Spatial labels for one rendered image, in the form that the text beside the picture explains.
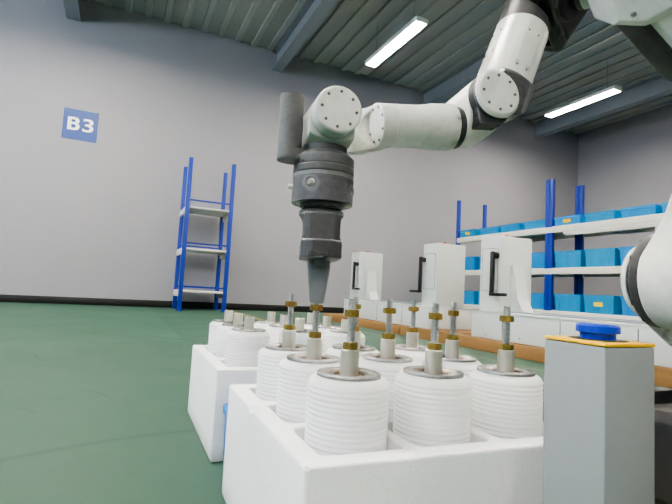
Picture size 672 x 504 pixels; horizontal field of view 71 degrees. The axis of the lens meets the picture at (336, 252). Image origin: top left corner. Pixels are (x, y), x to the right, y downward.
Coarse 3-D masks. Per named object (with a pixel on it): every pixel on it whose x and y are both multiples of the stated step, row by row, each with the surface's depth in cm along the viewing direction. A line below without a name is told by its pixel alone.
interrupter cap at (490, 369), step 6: (480, 366) 66; (486, 366) 66; (492, 366) 66; (486, 372) 62; (492, 372) 62; (498, 372) 61; (504, 372) 62; (516, 372) 64; (522, 372) 63; (528, 372) 63; (534, 372) 62
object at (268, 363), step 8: (264, 352) 74; (272, 352) 73; (280, 352) 72; (288, 352) 73; (296, 352) 73; (304, 352) 74; (264, 360) 73; (272, 360) 72; (280, 360) 72; (264, 368) 73; (272, 368) 72; (264, 376) 73; (272, 376) 72; (256, 384) 76; (264, 384) 73; (272, 384) 72; (256, 392) 75; (264, 392) 72; (272, 392) 72; (264, 400) 72; (272, 400) 72
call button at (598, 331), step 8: (576, 328) 48; (584, 328) 46; (592, 328) 46; (600, 328) 46; (608, 328) 45; (616, 328) 46; (584, 336) 47; (592, 336) 46; (600, 336) 46; (608, 336) 46
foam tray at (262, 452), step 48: (240, 384) 80; (240, 432) 70; (288, 432) 55; (480, 432) 59; (240, 480) 67; (288, 480) 48; (336, 480) 46; (384, 480) 48; (432, 480) 50; (480, 480) 52; (528, 480) 55
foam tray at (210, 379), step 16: (192, 352) 128; (208, 352) 116; (192, 368) 125; (208, 368) 103; (224, 368) 95; (240, 368) 96; (256, 368) 97; (192, 384) 123; (208, 384) 101; (224, 384) 94; (192, 400) 120; (208, 400) 99; (224, 400) 94; (192, 416) 118; (208, 416) 98; (224, 416) 93; (208, 432) 96; (208, 448) 95
